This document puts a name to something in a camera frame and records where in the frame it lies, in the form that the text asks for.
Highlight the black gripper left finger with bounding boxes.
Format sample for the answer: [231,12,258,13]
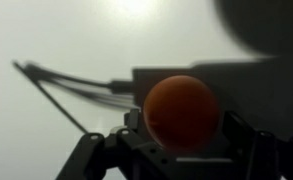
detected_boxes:
[55,109,154,180]

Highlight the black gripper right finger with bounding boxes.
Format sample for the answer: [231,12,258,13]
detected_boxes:
[219,110,293,180]

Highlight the orange toy fruit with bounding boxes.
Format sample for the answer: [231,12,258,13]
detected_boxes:
[142,74,221,153]

